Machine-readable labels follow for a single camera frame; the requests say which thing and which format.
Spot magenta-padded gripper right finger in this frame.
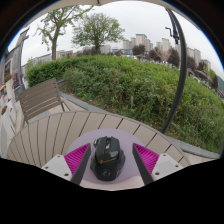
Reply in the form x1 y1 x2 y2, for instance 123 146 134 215
131 143 184 186

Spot purple mouse pad with wrist rest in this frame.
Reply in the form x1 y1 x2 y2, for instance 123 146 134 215
64 128 149 185

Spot dark curved umbrella pole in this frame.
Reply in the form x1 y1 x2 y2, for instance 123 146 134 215
161 7 188 134

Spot tall grey sign pillar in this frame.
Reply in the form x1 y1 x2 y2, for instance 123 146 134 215
11 27 31 93

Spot far apartment buildings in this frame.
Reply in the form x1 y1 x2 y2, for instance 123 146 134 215
121 33 213 71

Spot black computer mouse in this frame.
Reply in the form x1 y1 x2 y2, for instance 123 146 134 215
89 135 127 182

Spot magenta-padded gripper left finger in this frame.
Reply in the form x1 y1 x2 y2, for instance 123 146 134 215
41 143 92 186

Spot thin sparse tree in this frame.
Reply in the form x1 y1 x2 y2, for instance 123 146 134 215
34 4 93 61

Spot round leafy tree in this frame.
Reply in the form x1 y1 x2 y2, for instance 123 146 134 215
71 12 126 55

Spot white planter box with flowers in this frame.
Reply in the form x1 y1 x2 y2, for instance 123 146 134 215
0 104 17 143

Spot slatted wooden chair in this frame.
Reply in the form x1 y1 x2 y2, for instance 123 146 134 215
18 77 66 125

